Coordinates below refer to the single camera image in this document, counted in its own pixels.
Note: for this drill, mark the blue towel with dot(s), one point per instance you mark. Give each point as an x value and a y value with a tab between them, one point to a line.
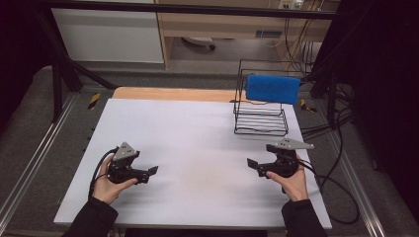
272	89

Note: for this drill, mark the aluminium rail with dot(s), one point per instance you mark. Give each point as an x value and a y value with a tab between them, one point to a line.
359	191
36	164

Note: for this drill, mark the yellow black floor tape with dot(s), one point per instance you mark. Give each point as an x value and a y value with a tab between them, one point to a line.
94	101
308	107

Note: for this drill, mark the wooden desk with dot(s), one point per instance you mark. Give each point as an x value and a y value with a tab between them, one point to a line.
230	24

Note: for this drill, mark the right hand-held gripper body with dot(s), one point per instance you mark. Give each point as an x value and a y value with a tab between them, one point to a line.
285	163

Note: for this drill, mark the white chair base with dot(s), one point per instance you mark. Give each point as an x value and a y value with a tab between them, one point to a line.
199	41

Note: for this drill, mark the white power strip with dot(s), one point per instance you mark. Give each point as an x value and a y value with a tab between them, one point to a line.
290	4

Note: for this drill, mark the wooden table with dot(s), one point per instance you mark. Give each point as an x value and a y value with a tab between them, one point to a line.
178	94

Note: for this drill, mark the black metal frame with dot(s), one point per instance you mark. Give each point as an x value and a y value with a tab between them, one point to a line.
329	85
62	72

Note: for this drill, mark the person's right hand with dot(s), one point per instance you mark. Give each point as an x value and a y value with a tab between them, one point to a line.
294	187

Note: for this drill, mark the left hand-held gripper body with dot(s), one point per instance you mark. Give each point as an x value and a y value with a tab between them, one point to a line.
123	168

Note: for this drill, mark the white table mat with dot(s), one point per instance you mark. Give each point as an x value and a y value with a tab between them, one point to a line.
197	148

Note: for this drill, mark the white cabinet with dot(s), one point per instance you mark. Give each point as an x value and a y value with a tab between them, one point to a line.
108	34

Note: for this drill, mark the person's left hand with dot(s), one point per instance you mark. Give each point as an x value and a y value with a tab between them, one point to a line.
105	189

